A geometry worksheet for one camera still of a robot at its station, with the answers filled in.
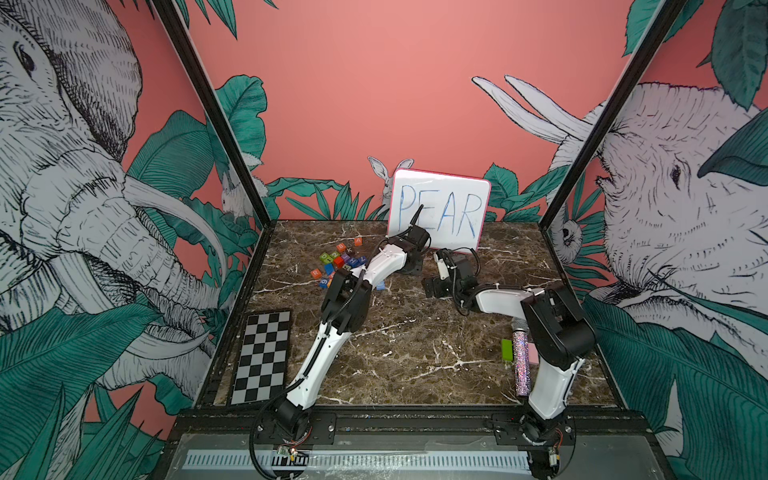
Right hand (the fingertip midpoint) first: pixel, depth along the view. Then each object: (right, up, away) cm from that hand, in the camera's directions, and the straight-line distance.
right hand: (432, 273), depth 99 cm
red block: (-33, +3, +7) cm, 34 cm away
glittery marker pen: (+23, -24, -18) cm, 37 cm away
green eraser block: (+21, -22, -12) cm, 32 cm away
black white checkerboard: (-50, -23, -15) cm, 57 cm away
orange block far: (-27, +11, +15) cm, 33 cm away
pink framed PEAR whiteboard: (+9, +23, +6) cm, 26 cm away
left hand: (-5, +3, +6) cm, 9 cm away
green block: (-38, +5, +8) cm, 39 cm away
